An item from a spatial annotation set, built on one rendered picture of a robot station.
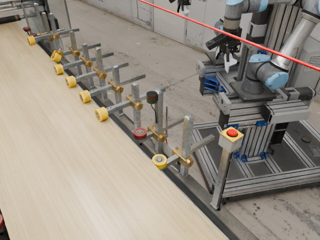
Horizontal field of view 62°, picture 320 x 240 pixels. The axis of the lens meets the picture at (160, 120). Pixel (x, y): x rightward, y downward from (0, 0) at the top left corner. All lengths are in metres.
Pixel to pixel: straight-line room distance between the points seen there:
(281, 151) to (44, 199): 2.05
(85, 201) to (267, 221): 1.56
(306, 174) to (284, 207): 0.33
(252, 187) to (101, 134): 1.29
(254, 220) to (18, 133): 1.84
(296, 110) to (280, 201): 0.96
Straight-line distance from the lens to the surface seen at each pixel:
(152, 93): 1.44
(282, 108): 1.86
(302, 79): 2.13
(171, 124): 1.72
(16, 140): 1.75
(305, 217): 2.58
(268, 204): 2.53
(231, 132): 1.13
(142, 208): 1.25
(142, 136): 1.57
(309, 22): 1.60
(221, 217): 1.50
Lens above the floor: 1.95
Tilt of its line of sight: 38 degrees down
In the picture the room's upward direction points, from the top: straight up
